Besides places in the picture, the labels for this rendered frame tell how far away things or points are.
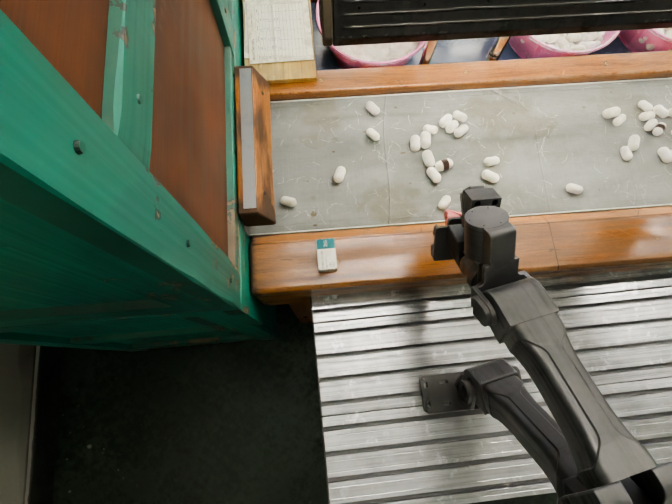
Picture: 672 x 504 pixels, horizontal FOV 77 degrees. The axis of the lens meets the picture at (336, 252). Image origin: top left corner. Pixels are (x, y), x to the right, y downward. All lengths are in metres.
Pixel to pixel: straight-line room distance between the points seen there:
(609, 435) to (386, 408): 0.44
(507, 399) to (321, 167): 0.55
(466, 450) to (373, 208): 0.50
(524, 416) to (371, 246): 0.38
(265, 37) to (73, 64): 0.72
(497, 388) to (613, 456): 0.24
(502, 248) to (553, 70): 0.60
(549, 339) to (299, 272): 0.44
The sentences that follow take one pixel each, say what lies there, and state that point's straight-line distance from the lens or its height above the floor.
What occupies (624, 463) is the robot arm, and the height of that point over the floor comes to 1.08.
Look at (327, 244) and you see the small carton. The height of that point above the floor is 0.78.
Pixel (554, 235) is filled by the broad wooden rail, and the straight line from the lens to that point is 0.92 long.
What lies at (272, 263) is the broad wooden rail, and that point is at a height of 0.76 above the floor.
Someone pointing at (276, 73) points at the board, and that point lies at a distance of 0.97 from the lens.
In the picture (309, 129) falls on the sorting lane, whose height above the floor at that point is 0.74.
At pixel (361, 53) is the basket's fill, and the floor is 0.73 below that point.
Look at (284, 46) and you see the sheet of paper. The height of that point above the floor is 0.78.
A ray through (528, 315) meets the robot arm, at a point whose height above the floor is 1.02.
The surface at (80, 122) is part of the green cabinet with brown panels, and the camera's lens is 0.30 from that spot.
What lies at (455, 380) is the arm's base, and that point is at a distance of 0.89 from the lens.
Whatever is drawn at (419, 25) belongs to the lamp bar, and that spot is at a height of 1.07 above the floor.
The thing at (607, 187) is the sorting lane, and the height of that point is 0.74.
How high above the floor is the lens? 1.54
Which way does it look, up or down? 75 degrees down
